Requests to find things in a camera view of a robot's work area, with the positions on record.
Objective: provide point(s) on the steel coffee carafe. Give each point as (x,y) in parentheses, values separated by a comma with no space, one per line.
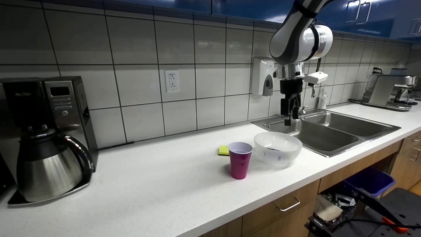
(48,169)

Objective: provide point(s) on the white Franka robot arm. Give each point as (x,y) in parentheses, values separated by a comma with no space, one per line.
(294,40)

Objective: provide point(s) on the blue plastic bin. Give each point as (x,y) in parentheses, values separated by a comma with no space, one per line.
(370,181)

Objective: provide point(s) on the yellow sponge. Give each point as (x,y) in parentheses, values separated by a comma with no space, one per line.
(223,151)

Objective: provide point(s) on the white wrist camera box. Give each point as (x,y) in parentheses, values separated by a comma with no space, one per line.
(316,78)

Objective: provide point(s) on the clear soap bottle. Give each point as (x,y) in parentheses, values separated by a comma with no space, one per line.
(323,102)

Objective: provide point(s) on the clear plastic bowl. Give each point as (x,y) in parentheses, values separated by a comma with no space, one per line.
(285,143)

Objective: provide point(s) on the white wall outlet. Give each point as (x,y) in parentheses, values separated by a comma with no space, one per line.
(173,82)

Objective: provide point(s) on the blue wall cabinet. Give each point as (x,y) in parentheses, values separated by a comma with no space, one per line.
(176,7)

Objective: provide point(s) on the stainless steel double sink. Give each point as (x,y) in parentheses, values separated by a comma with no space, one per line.
(343,132)

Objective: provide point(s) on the wooden base cabinet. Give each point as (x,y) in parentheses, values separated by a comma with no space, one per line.
(272,215)

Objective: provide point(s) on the purple plastic cup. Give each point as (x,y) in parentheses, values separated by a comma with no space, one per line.
(240,165)

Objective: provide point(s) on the chrome faucet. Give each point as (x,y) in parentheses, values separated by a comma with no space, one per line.
(314,92)

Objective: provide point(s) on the black coffee maker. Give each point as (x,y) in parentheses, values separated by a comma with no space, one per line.
(61,106)

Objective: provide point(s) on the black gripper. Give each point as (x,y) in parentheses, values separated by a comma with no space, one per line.
(291,93)

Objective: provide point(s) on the steel espresso machine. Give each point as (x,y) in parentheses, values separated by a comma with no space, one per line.
(389,90)

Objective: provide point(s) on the orange black clamp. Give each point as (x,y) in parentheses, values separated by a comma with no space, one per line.
(395,226)

